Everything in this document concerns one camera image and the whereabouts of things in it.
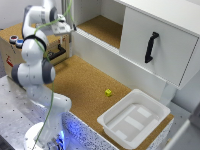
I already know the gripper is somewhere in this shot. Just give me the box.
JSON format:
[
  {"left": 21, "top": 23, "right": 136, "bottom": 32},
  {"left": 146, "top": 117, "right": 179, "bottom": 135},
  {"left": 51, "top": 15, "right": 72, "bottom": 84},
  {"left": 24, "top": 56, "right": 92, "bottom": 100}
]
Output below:
[{"left": 51, "top": 19, "right": 73, "bottom": 37}]

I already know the blue button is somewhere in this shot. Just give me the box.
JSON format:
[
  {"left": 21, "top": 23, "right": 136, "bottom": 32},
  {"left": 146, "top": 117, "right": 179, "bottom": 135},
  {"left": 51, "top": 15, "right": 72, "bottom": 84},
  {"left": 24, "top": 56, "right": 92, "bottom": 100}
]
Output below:
[{"left": 15, "top": 38, "right": 25, "bottom": 48}]

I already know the white cabinet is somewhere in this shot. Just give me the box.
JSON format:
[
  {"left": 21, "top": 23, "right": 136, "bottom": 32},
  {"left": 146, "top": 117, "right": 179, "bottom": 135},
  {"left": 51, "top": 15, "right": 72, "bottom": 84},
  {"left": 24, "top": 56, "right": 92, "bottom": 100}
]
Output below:
[{"left": 71, "top": 0, "right": 200, "bottom": 108}]

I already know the red button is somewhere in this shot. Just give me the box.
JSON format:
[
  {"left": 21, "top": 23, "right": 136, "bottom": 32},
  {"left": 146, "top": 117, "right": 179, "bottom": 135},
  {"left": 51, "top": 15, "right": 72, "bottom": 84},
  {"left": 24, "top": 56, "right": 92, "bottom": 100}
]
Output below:
[{"left": 8, "top": 34, "right": 19, "bottom": 44}]

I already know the wooden drawer box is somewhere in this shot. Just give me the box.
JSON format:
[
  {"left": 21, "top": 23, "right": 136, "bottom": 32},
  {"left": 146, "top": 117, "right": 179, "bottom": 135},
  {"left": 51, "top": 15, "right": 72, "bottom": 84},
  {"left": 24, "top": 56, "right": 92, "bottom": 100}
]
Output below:
[{"left": 0, "top": 22, "right": 73, "bottom": 70}]

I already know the yellow block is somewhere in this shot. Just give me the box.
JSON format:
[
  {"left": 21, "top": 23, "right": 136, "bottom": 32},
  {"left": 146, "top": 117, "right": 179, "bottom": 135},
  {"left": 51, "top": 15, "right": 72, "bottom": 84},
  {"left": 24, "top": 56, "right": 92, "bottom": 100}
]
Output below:
[{"left": 104, "top": 88, "right": 113, "bottom": 98}]

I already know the white sliding door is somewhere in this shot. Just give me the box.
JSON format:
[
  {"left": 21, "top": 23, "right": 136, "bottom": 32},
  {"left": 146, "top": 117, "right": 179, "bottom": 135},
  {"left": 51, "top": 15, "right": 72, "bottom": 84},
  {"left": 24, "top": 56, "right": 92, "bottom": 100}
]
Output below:
[{"left": 118, "top": 6, "right": 200, "bottom": 89}]

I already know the white plastic box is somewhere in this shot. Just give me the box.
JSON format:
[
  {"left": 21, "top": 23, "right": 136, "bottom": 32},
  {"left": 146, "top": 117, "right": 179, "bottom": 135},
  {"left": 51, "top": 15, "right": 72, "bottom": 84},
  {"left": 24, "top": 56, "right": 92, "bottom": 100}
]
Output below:
[{"left": 96, "top": 88, "right": 172, "bottom": 150}]

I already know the black drawer handle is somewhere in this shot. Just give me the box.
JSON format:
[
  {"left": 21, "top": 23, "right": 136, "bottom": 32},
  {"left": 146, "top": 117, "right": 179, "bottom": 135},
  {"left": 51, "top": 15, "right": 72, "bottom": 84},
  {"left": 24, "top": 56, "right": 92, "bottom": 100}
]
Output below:
[{"left": 46, "top": 43, "right": 67, "bottom": 59}]

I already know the green cable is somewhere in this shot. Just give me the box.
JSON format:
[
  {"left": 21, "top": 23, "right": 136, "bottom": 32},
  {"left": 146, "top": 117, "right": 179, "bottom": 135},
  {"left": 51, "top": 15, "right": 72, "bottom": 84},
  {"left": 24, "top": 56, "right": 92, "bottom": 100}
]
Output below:
[{"left": 31, "top": 0, "right": 74, "bottom": 150}]

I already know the black door handle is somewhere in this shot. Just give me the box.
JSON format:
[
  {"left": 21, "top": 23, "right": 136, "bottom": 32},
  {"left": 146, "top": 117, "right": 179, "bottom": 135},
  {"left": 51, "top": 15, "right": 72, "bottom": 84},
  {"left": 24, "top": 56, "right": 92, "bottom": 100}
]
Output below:
[{"left": 144, "top": 31, "right": 161, "bottom": 64}]

